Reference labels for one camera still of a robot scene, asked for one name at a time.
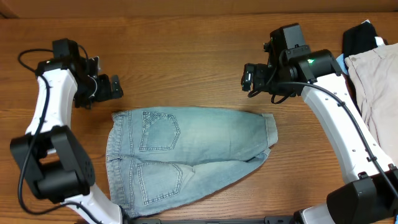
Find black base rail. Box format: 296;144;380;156
123;216;297;224

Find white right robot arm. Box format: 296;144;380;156
241;23;397;224

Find light blue denim shorts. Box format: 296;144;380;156
106;107;278;218

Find black folded garment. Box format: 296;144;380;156
341;21;385;102

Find light blue garment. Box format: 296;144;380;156
336;54;349;75

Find beige trousers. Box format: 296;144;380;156
345;44;397;164

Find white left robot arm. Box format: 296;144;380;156
10;39;129;223

